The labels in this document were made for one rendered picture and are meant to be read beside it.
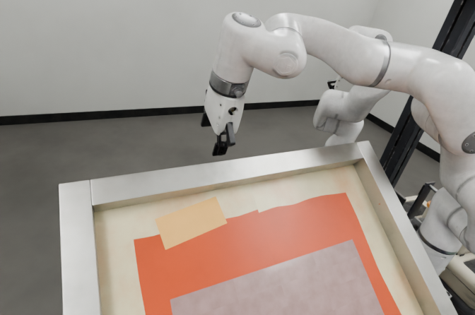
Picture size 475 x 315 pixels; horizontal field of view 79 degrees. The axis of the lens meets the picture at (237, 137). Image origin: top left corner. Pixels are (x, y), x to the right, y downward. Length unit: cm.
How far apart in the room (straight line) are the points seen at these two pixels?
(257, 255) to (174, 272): 13
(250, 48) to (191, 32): 333
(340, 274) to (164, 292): 30
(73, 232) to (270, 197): 31
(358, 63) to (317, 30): 11
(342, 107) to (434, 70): 47
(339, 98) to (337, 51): 41
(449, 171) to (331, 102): 39
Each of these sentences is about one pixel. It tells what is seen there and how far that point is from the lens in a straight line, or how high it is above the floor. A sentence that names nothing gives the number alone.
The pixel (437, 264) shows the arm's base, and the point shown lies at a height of 125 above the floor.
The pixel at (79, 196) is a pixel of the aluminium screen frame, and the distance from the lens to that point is 45.
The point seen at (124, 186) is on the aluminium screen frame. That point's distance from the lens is 45.
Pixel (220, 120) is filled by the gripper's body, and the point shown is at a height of 157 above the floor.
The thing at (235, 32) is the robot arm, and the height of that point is 174.
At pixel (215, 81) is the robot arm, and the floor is 165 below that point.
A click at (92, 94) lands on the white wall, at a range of 388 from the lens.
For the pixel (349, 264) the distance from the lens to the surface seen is 59.
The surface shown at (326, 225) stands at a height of 145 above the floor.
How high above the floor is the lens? 183
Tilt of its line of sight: 30 degrees down
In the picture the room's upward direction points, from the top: 9 degrees clockwise
